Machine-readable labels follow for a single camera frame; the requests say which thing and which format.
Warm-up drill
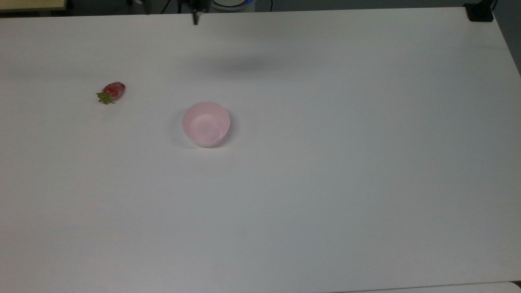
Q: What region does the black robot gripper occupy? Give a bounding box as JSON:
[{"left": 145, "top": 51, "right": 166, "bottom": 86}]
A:
[{"left": 178, "top": 0, "right": 211, "bottom": 26}]

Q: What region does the red strawberry with green leaves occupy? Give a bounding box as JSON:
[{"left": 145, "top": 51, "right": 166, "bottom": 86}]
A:
[{"left": 96, "top": 82, "right": 126, "bottom": 105}]

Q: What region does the pink plastic bowl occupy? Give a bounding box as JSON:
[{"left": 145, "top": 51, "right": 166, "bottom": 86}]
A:
[{"left": 182, "top": 101, "right": 231, "bottom": 148}]

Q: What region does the light wooden table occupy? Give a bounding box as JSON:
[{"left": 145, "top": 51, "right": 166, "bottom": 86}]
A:
[{"left": 0, "top": 0, "right": 68, "bottom": 13}]

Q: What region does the black table clamp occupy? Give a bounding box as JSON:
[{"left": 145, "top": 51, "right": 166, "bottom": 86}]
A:
[{"left": 464, "top": 1, "right": 495, "bottom": 22}]

